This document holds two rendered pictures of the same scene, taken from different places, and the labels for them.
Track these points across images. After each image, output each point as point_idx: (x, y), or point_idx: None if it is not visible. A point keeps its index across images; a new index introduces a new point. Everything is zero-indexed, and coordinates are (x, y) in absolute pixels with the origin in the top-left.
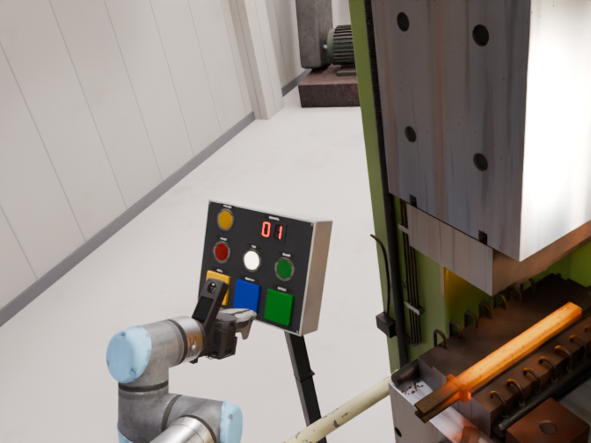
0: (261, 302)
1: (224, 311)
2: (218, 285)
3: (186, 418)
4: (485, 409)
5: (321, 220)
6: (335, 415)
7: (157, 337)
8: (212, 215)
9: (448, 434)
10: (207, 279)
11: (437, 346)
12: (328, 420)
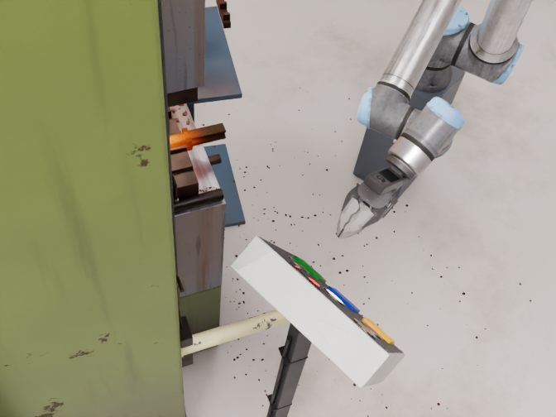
0: (327, 286)
1: (368, 214)
2: (373, 175)
3: (395, 83)
4: (176, 122)
5: (247, 249)
6: (261, 317)
7: (423, 113)
8: (383, 346)
9: (202, 149)
10: (391, 340)
11: (177, 186)
12: (270, 313)
